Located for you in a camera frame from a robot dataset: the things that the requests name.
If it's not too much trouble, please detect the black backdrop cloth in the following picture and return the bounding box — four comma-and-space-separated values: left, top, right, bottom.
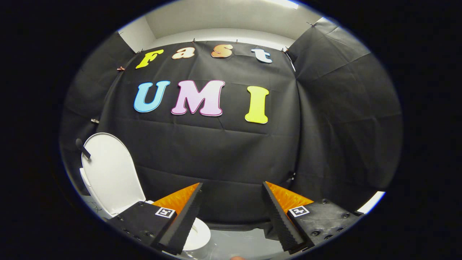
60, 16, 403, 231

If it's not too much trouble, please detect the white toilet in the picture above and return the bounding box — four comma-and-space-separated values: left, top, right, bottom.
79, 168, 212, 252

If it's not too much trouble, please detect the black lid pull strip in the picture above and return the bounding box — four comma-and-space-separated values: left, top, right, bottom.
75, 138, 91, 160

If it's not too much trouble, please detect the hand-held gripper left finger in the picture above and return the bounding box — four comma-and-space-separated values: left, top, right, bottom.
108, 182, 204, 255

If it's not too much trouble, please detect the white toilet lid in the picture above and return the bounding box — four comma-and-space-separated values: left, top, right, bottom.
80, 132, 147, 217

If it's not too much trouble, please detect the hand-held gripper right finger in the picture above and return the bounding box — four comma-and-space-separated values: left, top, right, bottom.
262, 181, 363, 253

